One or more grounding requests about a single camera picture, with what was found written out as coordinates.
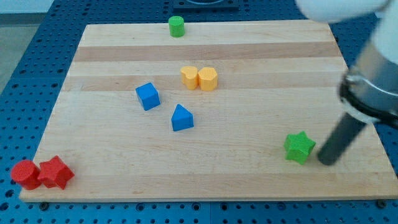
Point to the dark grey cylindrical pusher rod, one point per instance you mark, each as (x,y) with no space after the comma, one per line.
(343,134)

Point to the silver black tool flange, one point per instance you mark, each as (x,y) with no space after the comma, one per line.
(368,89)

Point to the green star block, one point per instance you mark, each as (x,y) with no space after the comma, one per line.
(298,147)

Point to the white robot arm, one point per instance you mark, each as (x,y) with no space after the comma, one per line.
(384,35)

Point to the yellow hexagon block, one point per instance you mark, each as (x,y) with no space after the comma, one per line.
(208,78)

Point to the red star block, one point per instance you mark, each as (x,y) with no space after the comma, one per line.
(55,173)

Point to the wooden board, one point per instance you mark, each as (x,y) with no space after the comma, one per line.
(274,78)

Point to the blue triangle block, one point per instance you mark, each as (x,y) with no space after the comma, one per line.
(181,118)

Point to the yellow heart block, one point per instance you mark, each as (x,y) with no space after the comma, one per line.
(189,76)

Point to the green cylinder block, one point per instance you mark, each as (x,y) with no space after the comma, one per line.
(176,26)

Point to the blue cube block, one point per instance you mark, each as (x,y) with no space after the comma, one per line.
(148,96)

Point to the red cylinder block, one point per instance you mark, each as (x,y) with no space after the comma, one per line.
(25,173)

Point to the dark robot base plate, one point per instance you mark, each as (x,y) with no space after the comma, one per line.
(189,5)

